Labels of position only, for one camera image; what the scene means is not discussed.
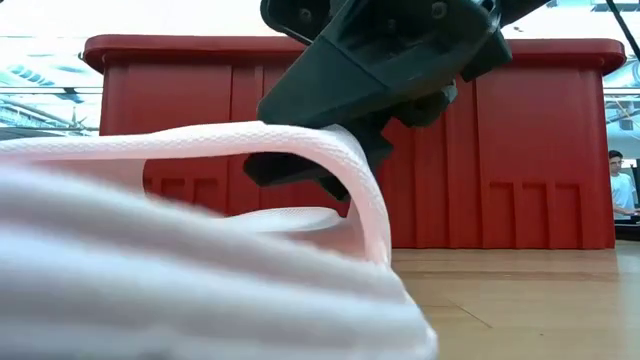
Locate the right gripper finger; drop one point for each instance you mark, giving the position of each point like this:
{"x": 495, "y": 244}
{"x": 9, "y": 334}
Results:
{"x": 425, "y": 107}
{"x": 370, "y": 65}

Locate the red plastic bin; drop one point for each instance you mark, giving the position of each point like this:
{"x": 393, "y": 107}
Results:
{"x": 525, "y": 150}

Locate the person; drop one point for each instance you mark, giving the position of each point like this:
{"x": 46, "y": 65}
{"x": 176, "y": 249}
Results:
{"x": 622, "y": 192}

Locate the black desk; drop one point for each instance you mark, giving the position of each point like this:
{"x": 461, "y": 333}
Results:
{"x": 627, "y": 227}

